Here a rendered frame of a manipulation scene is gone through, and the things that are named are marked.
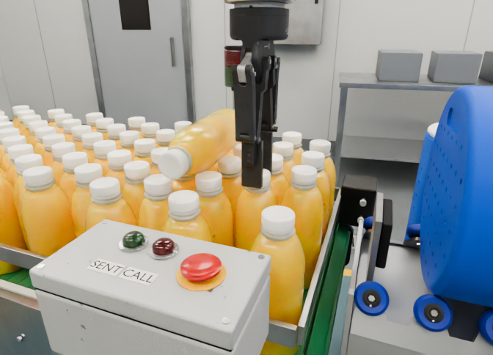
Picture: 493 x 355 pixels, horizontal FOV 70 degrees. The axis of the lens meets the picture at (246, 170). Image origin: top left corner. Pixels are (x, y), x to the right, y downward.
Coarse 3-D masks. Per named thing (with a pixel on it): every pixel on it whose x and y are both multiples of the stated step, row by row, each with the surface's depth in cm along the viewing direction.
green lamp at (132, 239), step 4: (128, 232) 36; (132, 232) 35; (136, 232) 35; (140, 232) 36; (124, 236) 35; (128, 236) 35; (132, 236) 35; (136, 236) 35; (140, 236) 35; (144, 236) 36; (124, 240) 35; (128, 240) 34; (132, 240) 34; (136, 240) 35; (140, 240) 35; (144, 240) 35; (124, 244) 35; (128, 244) 34; (132, 244) 34; (136, 244) 35; (140, 244) 35
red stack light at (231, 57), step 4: (224, 52) 89; (228, 52) 87; (232, 52) 87; (236, 52) 87; (240, 52) 87; (224, 56) 89; (228, 56) 88; (232, 56) 87; (236, 56) 87; (240, 56) 87; (224, 60) 89; (228, 60) 88; (232, 60) 88; (236, 60) 87; (224, 64) 90; (228, 64) 88; (232, 64) 88
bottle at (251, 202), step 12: (252, 192) 52; (264, 192) 52; (240, 204) 53; (252, 204) 51; (264, 204) 52; (276, 204) 53; (240, 216) 53; (252, 216) 52; (240, 228) 53; (252, 228) 52; (240, 240) 54; (252, 240) 53
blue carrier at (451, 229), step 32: (480, 96) 41; (448, 128) 49; (480, 128) 37; (448, 160) 46; (480, 160) 36; (448, 192) 43; (480, 192) 36; (448, 224) 41; (480, 224) 36; (448, 256) 39; (480, 256) 37; (448, 288) 41; (480, 288) 39
